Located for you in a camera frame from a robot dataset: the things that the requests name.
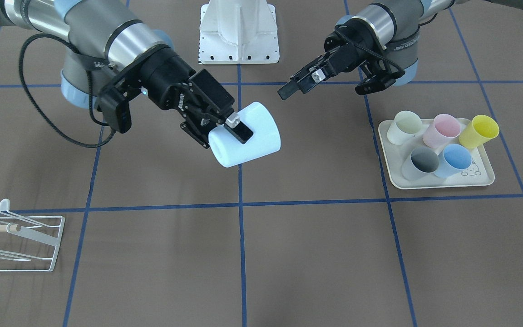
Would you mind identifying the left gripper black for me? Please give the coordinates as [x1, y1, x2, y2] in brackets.
[277, 18, 405, 101]

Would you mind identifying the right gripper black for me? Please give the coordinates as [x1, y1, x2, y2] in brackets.
[100, 44, 254, 149]

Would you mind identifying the light blue cup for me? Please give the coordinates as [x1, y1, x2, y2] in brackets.
[209, 102, 281, 168]
[433, 144, 473, 178]

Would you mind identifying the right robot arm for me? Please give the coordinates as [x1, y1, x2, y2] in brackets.
[0, 0, 254, 148]

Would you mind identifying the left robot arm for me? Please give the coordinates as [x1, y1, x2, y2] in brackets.
[278, 0, 457, 100]

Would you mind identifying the pale green cup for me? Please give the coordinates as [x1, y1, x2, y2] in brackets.
[387, 110, 423, 145]

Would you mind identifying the grey cup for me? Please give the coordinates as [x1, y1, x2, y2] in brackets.
[401, 147, 439, 180]

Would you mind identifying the pink cup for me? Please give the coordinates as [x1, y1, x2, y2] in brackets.
[423, 114, 461, 149]

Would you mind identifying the yellow cup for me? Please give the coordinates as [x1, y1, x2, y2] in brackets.
[459, 114, 500, 149]

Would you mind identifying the cream serving tray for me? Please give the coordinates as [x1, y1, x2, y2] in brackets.
[378, 119, 495, 190]

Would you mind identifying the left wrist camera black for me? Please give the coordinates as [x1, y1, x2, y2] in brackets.
[355, 72, 396, 96]

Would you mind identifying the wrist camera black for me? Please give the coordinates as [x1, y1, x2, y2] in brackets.
[96, 87, 132, 133]
[355, 72, 396, 96]

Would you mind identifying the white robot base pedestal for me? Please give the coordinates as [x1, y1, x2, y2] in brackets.
[198, 0, 280, 65]

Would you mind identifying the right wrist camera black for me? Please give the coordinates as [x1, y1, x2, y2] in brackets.
[96, 87, 132, 133]

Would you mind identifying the white wire cup rack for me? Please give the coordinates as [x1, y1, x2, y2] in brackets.
[0, 198, 66, 273]

